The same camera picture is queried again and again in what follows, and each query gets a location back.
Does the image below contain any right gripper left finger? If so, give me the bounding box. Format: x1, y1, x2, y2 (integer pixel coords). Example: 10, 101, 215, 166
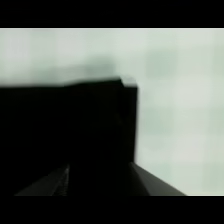
14, 163, 72, 197

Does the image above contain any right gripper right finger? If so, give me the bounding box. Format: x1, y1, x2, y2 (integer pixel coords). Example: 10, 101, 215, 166
128, 161, 186, 197

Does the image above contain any black garment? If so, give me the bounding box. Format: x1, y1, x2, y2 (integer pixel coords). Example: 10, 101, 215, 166
0, 76, 139, 197

